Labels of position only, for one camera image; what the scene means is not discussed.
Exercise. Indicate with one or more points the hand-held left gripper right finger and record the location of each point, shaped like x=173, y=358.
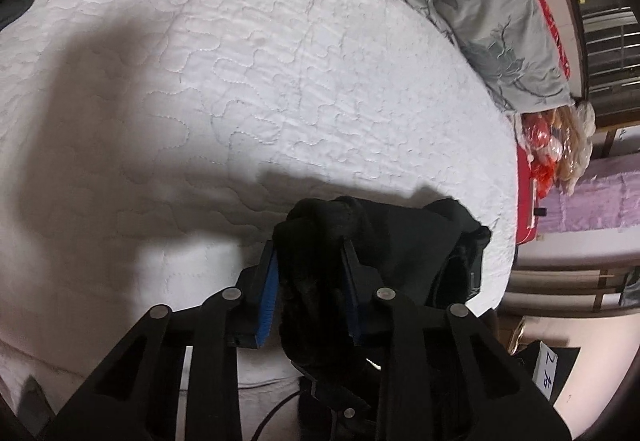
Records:
x=354, y=303

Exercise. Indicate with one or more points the white quilted bed cover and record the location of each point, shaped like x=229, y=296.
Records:
x=225, y=96

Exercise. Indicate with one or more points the purple cloth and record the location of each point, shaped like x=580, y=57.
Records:
x=590, y=206

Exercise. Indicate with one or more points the red patterned cloth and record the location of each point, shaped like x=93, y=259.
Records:
x=550, y=21

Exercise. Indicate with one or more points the red bag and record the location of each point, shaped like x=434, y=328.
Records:
x=525, y=206

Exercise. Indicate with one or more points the black pants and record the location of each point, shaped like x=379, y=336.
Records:
x=400, y=241

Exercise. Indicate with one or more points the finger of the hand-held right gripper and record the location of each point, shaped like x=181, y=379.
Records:
x=340, y=401

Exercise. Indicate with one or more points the white paper label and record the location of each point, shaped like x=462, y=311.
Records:
x=554, y=366

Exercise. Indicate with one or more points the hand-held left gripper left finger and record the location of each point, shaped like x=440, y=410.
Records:
x=267, y=293

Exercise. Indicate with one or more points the grey floral pillow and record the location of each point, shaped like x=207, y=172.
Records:
x=475, y=1

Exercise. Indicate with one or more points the clear plastic bag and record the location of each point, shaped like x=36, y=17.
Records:
x=565, y=141

